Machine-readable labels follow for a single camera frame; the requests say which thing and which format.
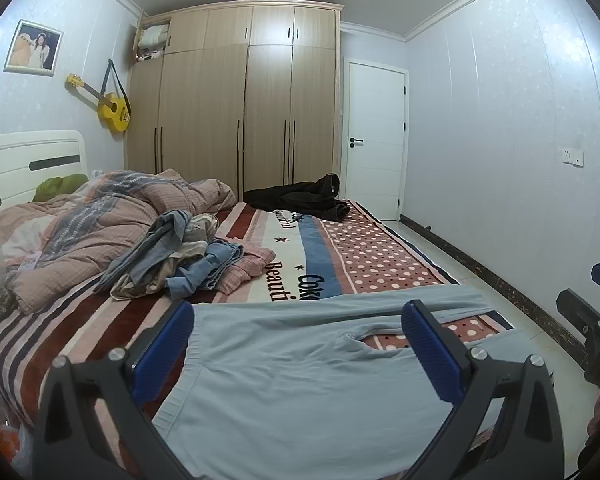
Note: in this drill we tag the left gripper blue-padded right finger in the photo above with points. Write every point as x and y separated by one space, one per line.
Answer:
504 422

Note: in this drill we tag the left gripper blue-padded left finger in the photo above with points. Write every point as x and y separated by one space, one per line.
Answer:
69 442

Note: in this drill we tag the light blue pants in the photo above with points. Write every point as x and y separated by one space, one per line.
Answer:
292 390

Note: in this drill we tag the dark skirting board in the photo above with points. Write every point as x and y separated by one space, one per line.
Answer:
529 308

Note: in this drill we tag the pink striped quilt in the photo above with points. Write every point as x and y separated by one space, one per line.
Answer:
48 247

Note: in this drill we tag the grey-blue denim garment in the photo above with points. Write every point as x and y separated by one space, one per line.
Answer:
164 236

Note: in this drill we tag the blue folded garment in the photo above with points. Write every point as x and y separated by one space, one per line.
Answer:
203 272

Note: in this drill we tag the green pillow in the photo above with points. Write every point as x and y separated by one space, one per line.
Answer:
53 187

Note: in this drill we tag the pink checked garment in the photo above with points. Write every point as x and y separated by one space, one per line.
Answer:
251 264

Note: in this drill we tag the white door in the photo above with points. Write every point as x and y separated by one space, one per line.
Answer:
375 110

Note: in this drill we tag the white headboard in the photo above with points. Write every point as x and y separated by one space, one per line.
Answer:
29 158

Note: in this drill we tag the black jacket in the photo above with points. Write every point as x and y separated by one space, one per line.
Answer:
316 198

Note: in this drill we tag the yellow ukulele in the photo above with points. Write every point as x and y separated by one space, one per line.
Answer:
113 109

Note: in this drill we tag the wooden wardrobe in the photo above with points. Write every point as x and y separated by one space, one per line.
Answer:
247 92

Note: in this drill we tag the bedding on wardrobe shelf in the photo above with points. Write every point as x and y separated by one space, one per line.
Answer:
152 42

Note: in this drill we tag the white wall socket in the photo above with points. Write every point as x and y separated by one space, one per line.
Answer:
573 157

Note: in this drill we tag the framed wall photo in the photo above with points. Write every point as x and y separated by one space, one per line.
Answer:
34 49

